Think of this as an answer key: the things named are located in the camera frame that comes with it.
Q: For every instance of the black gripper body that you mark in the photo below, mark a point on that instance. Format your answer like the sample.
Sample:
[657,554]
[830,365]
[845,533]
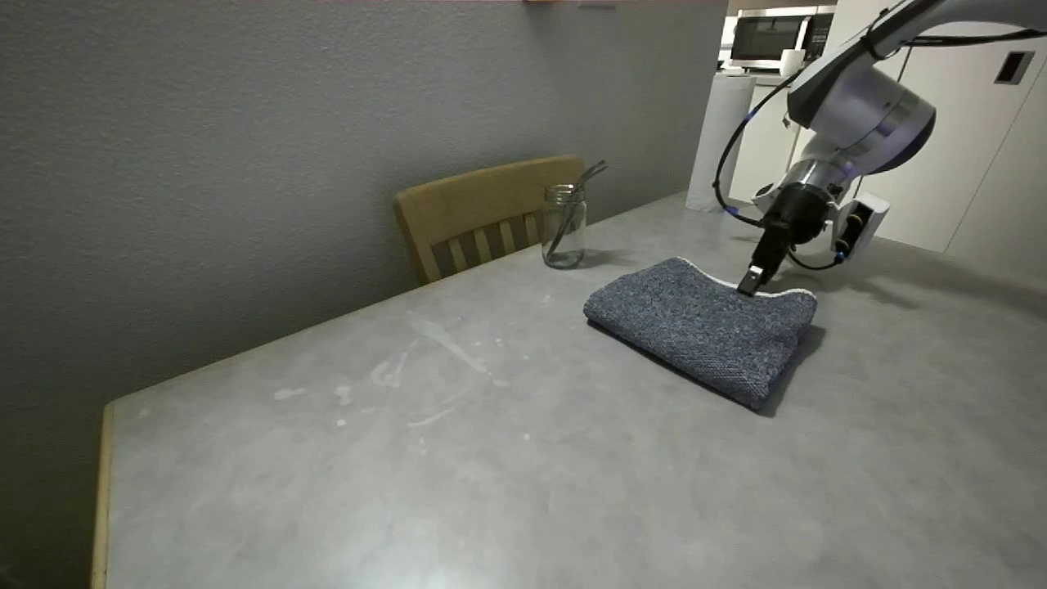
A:
[792,218]

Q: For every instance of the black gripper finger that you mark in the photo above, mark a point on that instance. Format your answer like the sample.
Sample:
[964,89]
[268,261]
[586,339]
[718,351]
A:
[752,278]

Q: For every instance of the grey towel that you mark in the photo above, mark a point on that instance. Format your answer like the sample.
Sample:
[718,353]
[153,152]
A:
[705,327]

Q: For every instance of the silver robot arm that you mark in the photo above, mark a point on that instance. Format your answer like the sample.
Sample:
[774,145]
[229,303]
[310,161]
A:
[862,122]

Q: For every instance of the white microwave oven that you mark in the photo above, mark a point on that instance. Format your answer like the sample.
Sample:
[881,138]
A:
[759,37]

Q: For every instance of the glass jar with straw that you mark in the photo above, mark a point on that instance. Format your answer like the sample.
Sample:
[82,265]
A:
[564,219]

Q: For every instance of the wooden chair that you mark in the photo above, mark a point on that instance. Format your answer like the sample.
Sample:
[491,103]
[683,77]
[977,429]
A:
[471,218]

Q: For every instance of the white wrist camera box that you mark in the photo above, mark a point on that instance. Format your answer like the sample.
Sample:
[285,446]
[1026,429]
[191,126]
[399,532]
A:
[856,227]

